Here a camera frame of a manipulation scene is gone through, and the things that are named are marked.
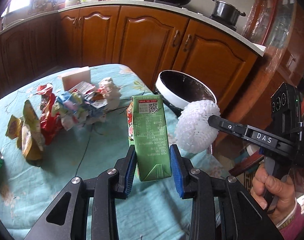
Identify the right hand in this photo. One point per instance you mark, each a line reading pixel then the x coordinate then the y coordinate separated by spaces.
pixel 284 191

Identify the small yellow wrapper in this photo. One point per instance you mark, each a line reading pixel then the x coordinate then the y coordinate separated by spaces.
pixel 14 127

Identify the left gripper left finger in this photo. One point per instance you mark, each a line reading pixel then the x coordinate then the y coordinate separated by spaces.
pixel 66 216

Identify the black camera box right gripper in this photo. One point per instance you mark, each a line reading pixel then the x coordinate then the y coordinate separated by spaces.
pixel 285 109

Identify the red snack wrapper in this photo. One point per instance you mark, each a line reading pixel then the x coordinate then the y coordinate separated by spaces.
pixel 49 120

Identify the wooden kitchen base cabinets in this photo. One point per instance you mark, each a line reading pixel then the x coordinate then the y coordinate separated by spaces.
pixel 146 39

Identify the white foam fruit net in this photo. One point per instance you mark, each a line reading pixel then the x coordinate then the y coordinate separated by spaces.
pixel 193 133

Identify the white trash bin black liner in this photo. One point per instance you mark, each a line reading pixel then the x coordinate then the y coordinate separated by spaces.
pixel 178 89

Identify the yellow snack packet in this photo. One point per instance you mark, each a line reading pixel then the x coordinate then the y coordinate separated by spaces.
pixel 32 140

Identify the white tissue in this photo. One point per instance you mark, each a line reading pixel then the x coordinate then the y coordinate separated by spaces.
pixel 110 92

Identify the white lidded pot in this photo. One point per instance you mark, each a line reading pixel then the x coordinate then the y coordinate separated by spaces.
pixel 71 2

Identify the white foam block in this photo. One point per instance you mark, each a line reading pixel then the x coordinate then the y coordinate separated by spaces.
pixel 73 77

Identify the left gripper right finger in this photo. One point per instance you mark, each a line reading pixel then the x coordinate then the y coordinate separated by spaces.
pixel 222 208

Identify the teal floral tablecloth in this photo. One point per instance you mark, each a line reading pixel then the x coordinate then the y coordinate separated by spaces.
pixel 153 209

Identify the black cooking pot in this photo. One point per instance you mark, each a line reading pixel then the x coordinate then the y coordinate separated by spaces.
pixel 226 14

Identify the green drink carton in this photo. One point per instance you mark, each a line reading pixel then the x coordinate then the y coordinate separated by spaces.
pixel 147 131

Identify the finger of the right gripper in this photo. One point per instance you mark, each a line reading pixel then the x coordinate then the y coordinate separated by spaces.
pixel 245 132

